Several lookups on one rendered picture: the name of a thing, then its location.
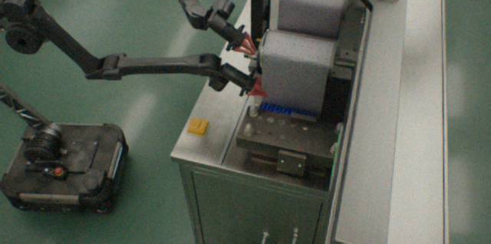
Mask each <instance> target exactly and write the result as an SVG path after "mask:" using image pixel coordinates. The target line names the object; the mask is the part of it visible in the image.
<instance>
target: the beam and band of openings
mask: <svg viewBox="0 0 491 244"><path fill-rule="evenodd" d="M370 3H371V4H372V5H373V7H372V11H371V12H370V11H369V10H368V14H367V23H366V28H365V33H364V41H363V46H362V51H361V59H360V64H359V69H358V78H357V83H356V88H355V92H354V97H353V101H352V105H351V115H350V119H349V125H348V132H347V138H346V142H345V147H344V156H343V160H342V166H341V170H340V174H339V180H338V188H337V192H336V197H335V202H334V211H333V216H332V221H331V229H330V234H328V242H327V244H387V239H388V229H389V218H390V198H392V189H393V178H394V158H395V148H396V139H397V119H398V108H399V98H400V79H401V68H402V57H403V47H404V28H405V18H406V7H407V0H397V1H396V2H394V1H388V0H370Z"/></svg>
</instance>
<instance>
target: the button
mask: <svg viewBox="0 0 491 244"><path fill-rule="evenodd" d="M208 125H209V121H207V120H205V119H202V118H197V117H193V118H192V120H191V122H190V124H189V127H188V129H187V131H188V133H191V134H194V135H198V136H202V137H204V135H205V132H206V129H207V127H208Z"/></svg>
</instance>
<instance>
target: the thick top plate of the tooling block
mask: <svg viewBox="0 0 491 244"><path fill-rule="evenodd" d="M249 108H250V107H248V108H247V111H246V113H245V116H244V118H243V121H242V123H241V125H240V127H239V130H238V133H237V135H236V146H237V148H242V149H245V150H251V151H255V152H260V153H266V154H270V155H273V156H277V157H278V152H279V149H280V150H287V151H291V152H295V153H302V154H305V155H307V157H306V162H305V163H308V164H313V165H316V166H320V167H327V168H331V169H333V165H334V156H335V155H333V154H331V147H332V146H333V144H334V143H336V142H338V135H336V133H335V132H334V129H335V127H336V126H337V125H335V124H328V123H324V122H320V121H316V123H315V125H313V124H306V123H302V122H298V121H293V120H290V116H291V115H288V114H281V113H277V112H273V111H269V110H262V109H259V110H258V112H259V114H258V115H257V116H256V117H251V116H249ZM246 124H251V125H252V128H253V131H254V133H253V135H252V136H251V137H247V136H246V135H245V133H244V131H245V127H246Z"/></svg>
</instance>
